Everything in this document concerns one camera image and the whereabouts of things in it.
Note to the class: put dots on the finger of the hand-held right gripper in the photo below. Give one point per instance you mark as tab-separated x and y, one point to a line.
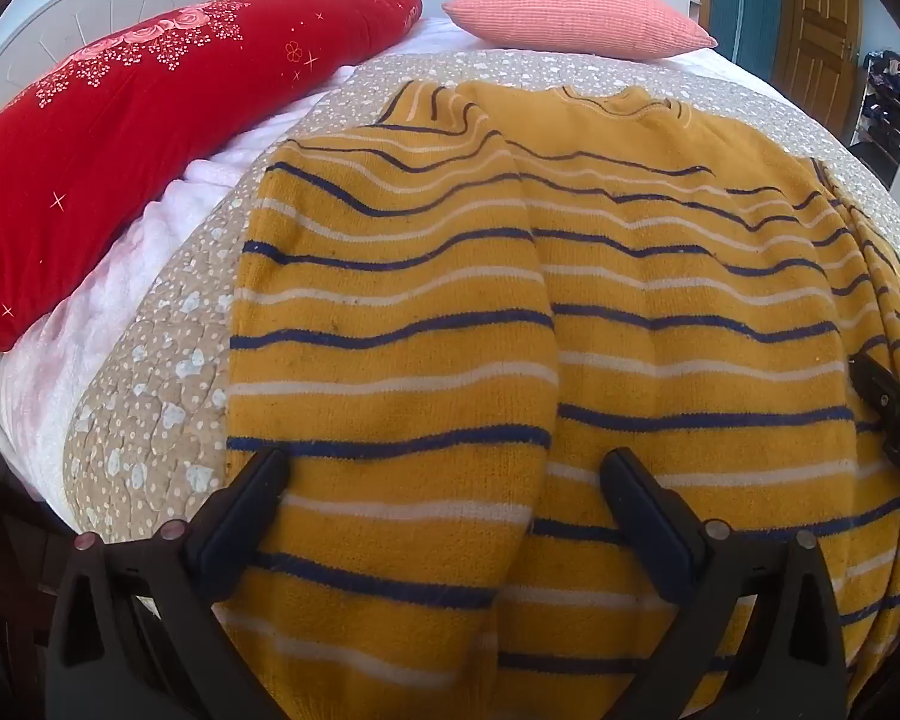
876	384

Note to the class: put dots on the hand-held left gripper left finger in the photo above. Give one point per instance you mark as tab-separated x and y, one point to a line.
240	511

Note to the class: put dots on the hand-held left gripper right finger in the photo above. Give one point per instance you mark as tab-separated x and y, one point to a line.
643	511

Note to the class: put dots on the yellow striped sweater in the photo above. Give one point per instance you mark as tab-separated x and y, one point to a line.
420	315

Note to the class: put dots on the cluttered clothes rack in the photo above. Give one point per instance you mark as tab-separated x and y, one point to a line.
889	90

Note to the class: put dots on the beige dotted quilt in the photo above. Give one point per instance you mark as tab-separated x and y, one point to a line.
157	390

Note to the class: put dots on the white pink bedsheet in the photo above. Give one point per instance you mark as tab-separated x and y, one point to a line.
82	330

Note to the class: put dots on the wooden panel door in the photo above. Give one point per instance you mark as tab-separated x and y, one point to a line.
817	15

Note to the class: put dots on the long red floral pillow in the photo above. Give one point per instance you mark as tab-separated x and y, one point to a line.
120	127

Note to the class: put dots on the teal door curtain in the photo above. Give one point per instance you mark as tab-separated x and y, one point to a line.
750	0

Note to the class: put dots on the pink square pillow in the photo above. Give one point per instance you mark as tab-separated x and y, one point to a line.
570	11

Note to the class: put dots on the grey rounded headboard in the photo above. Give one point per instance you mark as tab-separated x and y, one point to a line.
45	30

